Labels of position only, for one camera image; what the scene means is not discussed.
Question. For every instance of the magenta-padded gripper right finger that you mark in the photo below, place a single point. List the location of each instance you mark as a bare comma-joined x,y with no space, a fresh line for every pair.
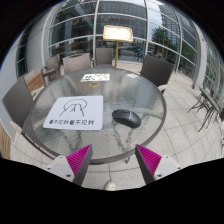
150,161

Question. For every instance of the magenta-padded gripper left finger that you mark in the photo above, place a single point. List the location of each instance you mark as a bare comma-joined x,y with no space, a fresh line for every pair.
77,161

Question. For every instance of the colourful printed menu sheet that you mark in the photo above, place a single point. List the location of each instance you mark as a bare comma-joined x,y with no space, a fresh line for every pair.
95,77

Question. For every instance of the white mouse pad black print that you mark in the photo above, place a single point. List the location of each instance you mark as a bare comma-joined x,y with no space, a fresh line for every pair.
75,112

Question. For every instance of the gold framed menu stand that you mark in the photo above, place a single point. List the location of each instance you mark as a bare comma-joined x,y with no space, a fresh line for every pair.
117,33

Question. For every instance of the small white card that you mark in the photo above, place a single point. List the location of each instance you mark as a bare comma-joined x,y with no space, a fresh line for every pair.
133,75

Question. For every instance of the grey wicker chair wooden armrests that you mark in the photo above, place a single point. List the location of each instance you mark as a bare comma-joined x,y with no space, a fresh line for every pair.
52,65

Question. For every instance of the black computer mouse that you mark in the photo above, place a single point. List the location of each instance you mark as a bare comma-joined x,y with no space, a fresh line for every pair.
127,118

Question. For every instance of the dark metal folding furniture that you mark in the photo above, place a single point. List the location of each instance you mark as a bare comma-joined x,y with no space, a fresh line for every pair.
209,101

